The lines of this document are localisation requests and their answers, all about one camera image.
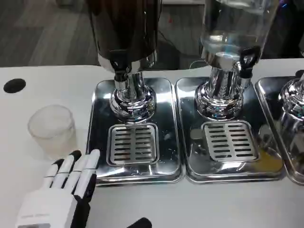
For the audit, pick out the black round counter grommet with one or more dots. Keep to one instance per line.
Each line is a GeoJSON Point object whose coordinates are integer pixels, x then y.
{"type": "Point", "coordinates": [14, 85]}

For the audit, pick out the dark drink dispenser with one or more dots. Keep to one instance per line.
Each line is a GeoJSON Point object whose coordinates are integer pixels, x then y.
{"type": "Point", "coordinates": [123, 31]}

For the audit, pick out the slotted steel drip grid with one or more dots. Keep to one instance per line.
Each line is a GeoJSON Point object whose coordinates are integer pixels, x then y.
{"type": "Point", "coordinates": [229, 141]}
{"type": "Point", "coordinates": [133, 145]}

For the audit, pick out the clear ribbed glass cup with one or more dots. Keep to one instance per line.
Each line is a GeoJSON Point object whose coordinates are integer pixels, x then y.
{"type": "Point", "coordinates": [51, 133]}

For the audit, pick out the steel drip tray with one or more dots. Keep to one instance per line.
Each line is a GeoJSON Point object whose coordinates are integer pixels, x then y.
{"type": "Point", "coordinates": [166, 123]}
{"type": "Point", "coordinates": [187, 133]}
{"type": "Point", "coordinates": [268, 95]}

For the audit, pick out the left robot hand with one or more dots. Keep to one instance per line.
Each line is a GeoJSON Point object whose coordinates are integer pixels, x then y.
{"type": "Point", "coordinates": [47, 204]}

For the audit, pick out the clear drink dispenser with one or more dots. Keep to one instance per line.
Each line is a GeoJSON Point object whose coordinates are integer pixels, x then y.
{"type": "Point", "coordinates": [228, 71]}

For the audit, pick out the chrome drink dispenser base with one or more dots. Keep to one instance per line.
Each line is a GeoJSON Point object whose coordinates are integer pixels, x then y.
{"type": "Point", "coordinates": [293, 97]}

